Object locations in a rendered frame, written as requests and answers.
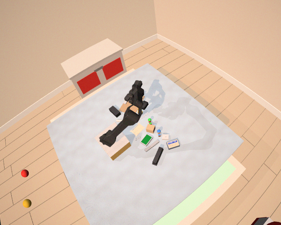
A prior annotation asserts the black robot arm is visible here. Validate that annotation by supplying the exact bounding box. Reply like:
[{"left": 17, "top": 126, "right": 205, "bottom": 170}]
[{"left": 99, "top": 80, "right": 144, "bottom": 147}]

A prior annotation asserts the cream card taped to table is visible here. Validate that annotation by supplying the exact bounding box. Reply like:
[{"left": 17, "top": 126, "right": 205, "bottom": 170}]
[{"left": 130, "top": 123, "right": 145, "bottom": 136}]

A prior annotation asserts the peach stamp pad tin with blue label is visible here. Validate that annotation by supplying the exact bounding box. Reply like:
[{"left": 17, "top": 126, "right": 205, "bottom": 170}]
[{"left": 166, "top": 139, "right": 180, "bottom": 150}]

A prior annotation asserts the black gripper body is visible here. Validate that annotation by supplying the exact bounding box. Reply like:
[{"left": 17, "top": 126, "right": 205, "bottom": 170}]
[{"left": 124, "top": 93, "right": 148, "bottom": 110}]

